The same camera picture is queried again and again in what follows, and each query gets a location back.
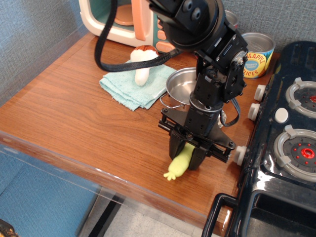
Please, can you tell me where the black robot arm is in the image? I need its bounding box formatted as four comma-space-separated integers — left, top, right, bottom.
150, 0, 248, 170

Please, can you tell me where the metal pot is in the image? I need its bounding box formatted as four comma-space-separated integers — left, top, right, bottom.
159, 67, 197, 112

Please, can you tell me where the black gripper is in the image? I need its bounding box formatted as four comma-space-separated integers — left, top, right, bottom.
159, 74, 236, 170

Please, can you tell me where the tomato sauce can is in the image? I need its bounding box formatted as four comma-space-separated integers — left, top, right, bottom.
225, 10, 239, 29

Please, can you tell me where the toy microwave teal cream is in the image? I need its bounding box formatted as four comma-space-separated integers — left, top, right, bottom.
79, 0, 175, 53

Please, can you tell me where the plush mushroom toy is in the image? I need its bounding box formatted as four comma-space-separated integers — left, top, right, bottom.
130, 44, 160, 86

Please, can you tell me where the black braided cable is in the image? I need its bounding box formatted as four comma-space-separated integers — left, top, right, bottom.
94, 0, 181, 73

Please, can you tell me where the pineapple slices can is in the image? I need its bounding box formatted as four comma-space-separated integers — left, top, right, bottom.
242, 32, 276, 79

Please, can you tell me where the yellow handled metal spoon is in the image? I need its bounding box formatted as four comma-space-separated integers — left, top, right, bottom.
163, 143, 195, 181

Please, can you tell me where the black toy stove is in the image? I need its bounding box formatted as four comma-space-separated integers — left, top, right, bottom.
202, 41, 316, 237

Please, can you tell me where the teal folded cloth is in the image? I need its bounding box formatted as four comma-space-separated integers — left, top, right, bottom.
99, 65, 175, 111

